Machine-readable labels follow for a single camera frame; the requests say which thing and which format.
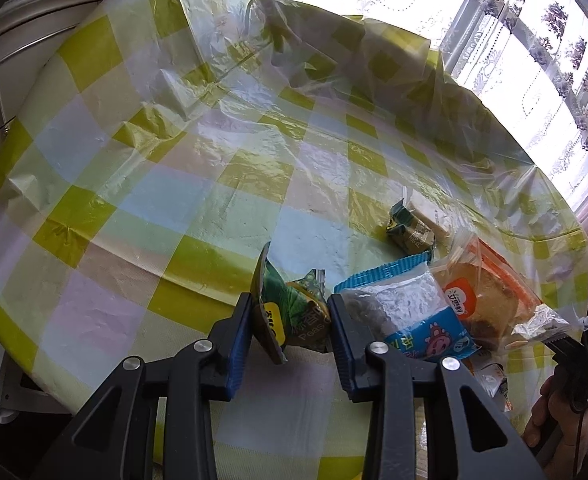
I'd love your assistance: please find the green checkered plastic tablecloth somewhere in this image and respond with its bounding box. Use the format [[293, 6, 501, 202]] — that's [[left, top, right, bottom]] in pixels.
[[0, 0, 588, 480]]

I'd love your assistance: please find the person right hand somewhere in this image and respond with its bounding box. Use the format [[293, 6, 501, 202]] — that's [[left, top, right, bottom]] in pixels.
[[521, 374, 588, 480]]

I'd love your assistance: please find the dark green candy wrapper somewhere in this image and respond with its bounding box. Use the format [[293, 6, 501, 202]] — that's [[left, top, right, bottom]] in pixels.
[[386, 200, 435, 255], [251, 242, 331, 365]]

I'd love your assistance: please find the white cream cake clear pack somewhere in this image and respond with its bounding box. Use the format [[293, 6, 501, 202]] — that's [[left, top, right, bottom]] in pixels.
[[407, 200, 454, 248]]

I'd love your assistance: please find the white carved cabinet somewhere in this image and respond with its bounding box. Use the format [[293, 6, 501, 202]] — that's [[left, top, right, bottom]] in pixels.
[[0, 0, 103, 131]]

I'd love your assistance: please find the bread in clear orange pack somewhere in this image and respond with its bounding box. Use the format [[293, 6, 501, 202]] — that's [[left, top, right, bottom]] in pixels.
[[431, 230, 542, 351]]

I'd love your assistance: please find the floral sheer curtain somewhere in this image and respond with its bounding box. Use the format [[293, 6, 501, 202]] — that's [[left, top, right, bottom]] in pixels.
[[423, 0, 588, 206]]

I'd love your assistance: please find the blue cartoon snack pack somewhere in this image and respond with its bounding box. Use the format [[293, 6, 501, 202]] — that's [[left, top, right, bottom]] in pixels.
[[334, 252, 478, 361]]

